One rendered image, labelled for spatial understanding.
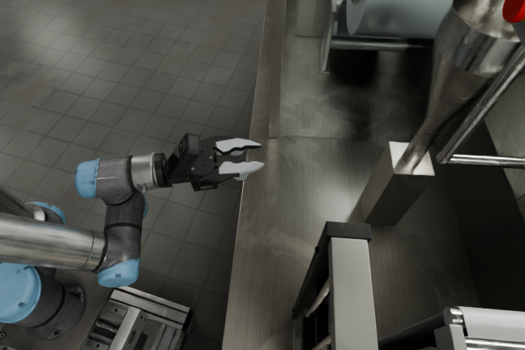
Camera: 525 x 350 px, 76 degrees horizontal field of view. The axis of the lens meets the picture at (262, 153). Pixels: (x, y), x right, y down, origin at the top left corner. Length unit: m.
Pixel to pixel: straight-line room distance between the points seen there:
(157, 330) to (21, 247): 1.06
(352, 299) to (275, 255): 0.59
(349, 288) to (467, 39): 0.36
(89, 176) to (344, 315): 0.52
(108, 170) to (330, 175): 0.65
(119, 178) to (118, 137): 1.78
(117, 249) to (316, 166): 0.63
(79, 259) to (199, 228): 1.32
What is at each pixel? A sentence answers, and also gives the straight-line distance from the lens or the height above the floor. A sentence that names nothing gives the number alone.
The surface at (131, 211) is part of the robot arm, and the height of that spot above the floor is 1.14.
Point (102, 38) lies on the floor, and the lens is 3.34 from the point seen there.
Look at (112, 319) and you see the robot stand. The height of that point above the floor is 0.76.
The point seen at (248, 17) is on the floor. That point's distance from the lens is 3.31.
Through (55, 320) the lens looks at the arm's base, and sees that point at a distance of 1.05.
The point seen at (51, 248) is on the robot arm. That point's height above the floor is 1.24.
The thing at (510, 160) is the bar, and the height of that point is 1.42.
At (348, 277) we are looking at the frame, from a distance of 0.38.
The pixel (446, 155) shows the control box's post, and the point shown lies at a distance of 0.51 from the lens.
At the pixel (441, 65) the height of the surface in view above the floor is 1.45.
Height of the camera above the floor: 1.80
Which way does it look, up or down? 55 degrees down
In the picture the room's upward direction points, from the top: straight up
